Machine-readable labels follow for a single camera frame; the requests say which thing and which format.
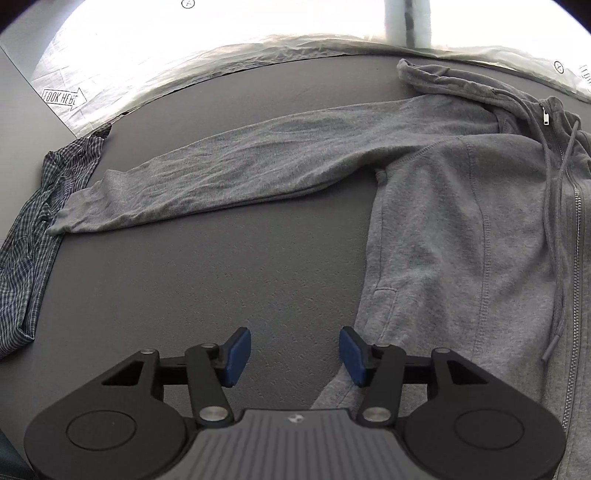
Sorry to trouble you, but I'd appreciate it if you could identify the grey zip hoodie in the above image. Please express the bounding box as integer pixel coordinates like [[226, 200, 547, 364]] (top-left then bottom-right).
[[46, 58, 591, 480]]

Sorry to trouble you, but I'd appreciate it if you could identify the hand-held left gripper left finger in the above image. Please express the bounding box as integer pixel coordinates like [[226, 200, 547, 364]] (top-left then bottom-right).
[[100, 326, 253, 426]]

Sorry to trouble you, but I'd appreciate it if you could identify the translucent white plastic sheet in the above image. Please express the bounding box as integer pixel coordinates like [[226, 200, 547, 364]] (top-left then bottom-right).
[[31, 0, 591, 140]]

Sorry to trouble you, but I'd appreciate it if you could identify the grey window frame bar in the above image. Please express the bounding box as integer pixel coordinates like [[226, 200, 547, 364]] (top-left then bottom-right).
[[385, 0, 433, 49]]

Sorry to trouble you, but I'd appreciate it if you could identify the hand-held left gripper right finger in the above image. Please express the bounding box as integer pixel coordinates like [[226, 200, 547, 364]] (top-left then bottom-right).
[[338, 325, 491, 426]]

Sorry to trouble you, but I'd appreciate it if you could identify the blue plaid shirt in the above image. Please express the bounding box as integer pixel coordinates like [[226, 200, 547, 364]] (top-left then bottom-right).
[[0, 123, 113, 363]]

